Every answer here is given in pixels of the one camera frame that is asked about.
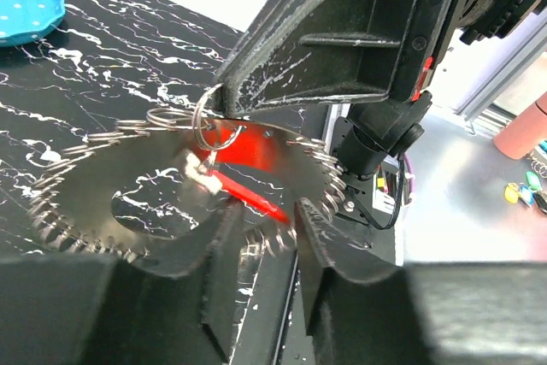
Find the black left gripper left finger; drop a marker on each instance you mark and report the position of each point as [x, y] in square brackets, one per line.
[176, 308]

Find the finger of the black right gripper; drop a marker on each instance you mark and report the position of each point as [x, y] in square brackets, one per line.
[302, 52]

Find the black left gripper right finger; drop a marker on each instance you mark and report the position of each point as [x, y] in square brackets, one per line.
[361, 309]

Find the red key tag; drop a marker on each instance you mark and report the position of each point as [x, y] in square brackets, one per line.
[244, 162]

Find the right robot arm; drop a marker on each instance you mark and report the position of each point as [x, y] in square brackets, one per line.
[378, 130]

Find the pink cardboard tube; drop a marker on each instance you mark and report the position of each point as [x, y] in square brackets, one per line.
[524, 132]

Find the yellow key tag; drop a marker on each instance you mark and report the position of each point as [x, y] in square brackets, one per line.
[512, 193]

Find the green key tag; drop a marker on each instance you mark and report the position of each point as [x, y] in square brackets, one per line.
[533, 181]

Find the blue key tag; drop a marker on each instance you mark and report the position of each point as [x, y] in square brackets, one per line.
[526, 196]

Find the blue dotted plate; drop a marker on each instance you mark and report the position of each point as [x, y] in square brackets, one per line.
[26, 21]

